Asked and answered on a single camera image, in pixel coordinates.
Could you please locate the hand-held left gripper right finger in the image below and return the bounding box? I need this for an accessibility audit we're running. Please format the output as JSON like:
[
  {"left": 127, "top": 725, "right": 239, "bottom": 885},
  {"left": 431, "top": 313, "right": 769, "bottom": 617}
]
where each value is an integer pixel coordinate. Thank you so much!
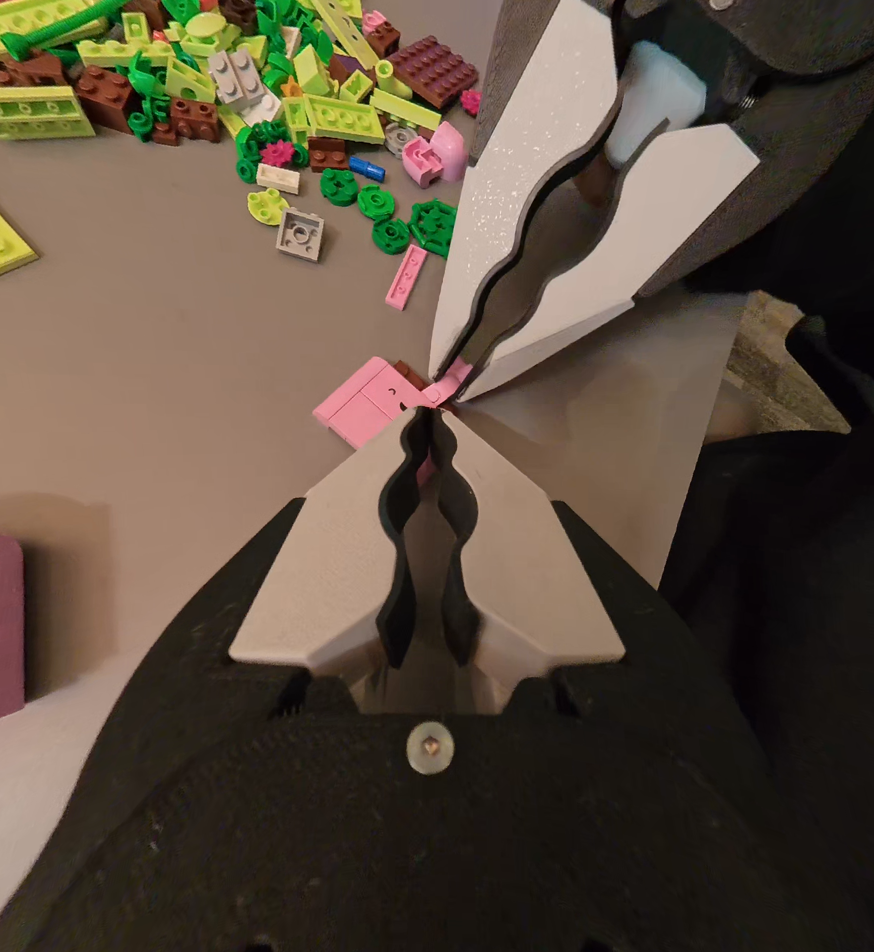
[{"left": 434, "top": 408, "right": 625, "bottom": 711}]

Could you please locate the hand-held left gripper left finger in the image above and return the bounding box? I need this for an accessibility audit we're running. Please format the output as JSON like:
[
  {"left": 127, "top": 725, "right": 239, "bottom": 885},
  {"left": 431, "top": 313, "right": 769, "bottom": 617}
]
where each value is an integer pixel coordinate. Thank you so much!
[{"left": 229, "top": 408, "right": 434, "bottom": 714}]

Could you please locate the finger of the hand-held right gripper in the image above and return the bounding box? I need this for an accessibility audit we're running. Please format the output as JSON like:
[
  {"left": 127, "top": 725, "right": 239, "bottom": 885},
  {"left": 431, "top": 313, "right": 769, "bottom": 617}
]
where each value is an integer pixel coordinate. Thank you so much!
[
  {"left": 428, "top": 0, "right": 708, "bottom": 382},
  {"left": 455, "top": 121, "right": 763, "bottom": 404}
]

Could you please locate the pink brick block with face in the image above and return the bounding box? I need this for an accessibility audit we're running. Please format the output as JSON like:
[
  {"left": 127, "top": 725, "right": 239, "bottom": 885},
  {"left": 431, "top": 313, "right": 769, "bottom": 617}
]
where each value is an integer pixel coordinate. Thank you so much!
[{"left": 312, "top": 356, "right": 453, "bottom": 488}]

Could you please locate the pink curved slope brick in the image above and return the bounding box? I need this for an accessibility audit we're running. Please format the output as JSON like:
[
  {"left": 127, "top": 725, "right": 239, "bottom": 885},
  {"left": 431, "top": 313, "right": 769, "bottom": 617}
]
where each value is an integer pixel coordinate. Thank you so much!
[{"left": 430, "top": 121, "right": 470, "bottom": 183}]

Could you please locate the pink corner brick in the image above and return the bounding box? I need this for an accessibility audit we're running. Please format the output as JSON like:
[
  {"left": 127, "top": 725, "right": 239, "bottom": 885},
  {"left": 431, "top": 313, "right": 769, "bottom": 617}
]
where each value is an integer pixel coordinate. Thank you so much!
[{"left": 402, "top": 139, "right": 444, "bottom": 187}]

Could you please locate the dark brown studded plate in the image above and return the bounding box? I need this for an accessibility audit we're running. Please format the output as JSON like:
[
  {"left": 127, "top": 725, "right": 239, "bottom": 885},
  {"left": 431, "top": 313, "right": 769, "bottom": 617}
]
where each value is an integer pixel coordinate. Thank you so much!
[{"left": 386, "top": 35, "right": 479, "bottom": 105}]

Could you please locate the green web wheel piece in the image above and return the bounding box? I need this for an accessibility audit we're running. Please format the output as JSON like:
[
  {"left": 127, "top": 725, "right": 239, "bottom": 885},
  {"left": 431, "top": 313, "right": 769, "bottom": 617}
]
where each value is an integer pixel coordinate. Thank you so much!
[{"left": 407, "top": 198, "right": 459, "bottom": 260}]

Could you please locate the pink narrow studded plate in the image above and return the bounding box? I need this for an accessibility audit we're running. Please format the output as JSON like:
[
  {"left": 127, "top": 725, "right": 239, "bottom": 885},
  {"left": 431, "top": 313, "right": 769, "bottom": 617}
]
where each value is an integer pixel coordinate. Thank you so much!
[{"left": 385, "top": 244, "right": 429, "bottom": 311}]

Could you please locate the grey square plate brick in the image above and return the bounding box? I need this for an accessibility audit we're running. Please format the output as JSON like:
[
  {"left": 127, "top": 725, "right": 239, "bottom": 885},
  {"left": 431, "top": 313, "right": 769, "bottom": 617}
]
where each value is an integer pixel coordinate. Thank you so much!
[{"left": 275, "top": 208, "right": 326, "bottom": 263}]

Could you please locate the person's black jacket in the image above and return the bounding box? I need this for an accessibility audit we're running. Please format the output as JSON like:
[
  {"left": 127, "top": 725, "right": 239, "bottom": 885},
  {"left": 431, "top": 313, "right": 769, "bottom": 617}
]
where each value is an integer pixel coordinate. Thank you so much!
[{"left": 660, "top": 45, "right": 874, "bottom": 952}]

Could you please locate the pile of mixed toy bricks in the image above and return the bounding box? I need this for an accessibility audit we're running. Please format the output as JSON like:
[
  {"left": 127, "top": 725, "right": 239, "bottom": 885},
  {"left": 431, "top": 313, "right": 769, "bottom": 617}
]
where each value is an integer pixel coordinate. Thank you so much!
[{"left": 0, "top": 0, "right": 483, "bottom": 190}]

